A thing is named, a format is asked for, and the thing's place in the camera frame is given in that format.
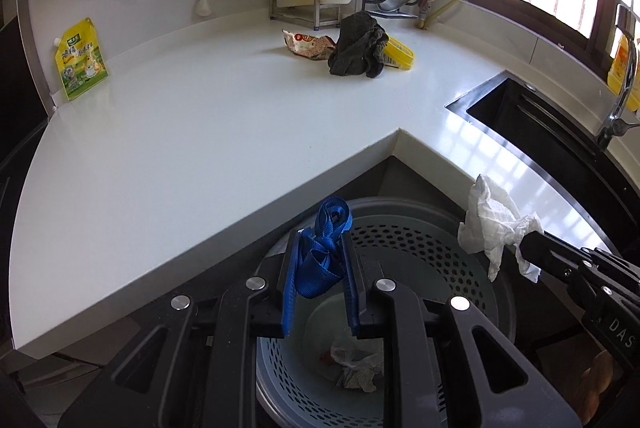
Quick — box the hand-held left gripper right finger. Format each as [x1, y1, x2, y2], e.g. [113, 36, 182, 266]
[339, 232, 583, 428]

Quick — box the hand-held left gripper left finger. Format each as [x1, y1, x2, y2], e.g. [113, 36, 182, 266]
[59, 232, 301, 428]

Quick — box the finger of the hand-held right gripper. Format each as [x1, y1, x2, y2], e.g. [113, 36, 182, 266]
[536, 229, 601, 260]
[517, 233, 583, 294]

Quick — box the blue webbing strap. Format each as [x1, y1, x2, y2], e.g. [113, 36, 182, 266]
[295, 197, 352, 300]

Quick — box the white tissue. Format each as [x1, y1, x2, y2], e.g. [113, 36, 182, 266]
[458, 174, 543, 284]

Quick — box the grey perforated trash bin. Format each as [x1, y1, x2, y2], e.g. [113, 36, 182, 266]
[252, 195, 518, 428]

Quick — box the white paper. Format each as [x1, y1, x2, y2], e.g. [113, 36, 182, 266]
[330, 343, 385, 394]

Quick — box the person's right hand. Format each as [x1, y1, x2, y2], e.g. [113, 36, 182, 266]
[575, 350, 617, 419]

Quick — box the black kitchen sink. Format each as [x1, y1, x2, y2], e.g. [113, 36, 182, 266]
[445, 71, 640, 249]

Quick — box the chrome faucet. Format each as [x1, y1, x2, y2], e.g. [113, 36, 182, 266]
[595, 4, 640, 151]

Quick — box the yellow oil bottle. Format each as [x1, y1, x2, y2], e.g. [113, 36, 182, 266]
[607, 33, 640, 111]

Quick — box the yellow plastic container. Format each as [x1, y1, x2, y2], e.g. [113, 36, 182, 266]
[382, 35, 416, 72]

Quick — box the black cloth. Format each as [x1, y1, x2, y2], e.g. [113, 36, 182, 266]
[328, 12, 390, 79]

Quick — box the orange snack packet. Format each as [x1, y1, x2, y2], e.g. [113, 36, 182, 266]
[282, 30, 337, 63]

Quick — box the yellow spout pouch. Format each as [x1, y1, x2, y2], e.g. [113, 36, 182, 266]
[53, 17, 109, 102]

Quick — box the beige gas hose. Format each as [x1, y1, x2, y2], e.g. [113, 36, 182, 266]
[417, 0, 468, 30]

